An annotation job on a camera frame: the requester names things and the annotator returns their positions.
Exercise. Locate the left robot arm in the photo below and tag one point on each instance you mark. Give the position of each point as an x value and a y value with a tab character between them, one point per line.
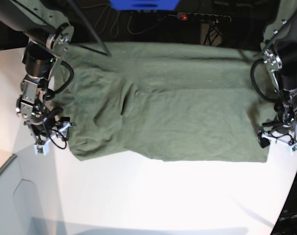
279	55

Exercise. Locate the blue box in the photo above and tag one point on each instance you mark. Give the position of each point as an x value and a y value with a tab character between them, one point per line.
126	5

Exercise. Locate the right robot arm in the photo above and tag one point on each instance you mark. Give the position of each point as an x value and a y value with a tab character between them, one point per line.
49	35

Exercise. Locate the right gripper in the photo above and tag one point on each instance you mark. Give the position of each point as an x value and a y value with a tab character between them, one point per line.
45	124

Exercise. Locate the black device at table edge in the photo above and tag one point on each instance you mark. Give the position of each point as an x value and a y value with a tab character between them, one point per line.
287	221

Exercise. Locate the black power strip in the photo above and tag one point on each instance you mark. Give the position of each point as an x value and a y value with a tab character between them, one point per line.
204	18

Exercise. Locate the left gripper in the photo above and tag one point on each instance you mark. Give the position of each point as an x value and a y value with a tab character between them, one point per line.
283	128

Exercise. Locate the green t-shirt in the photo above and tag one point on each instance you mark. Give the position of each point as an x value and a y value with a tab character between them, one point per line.
170	102

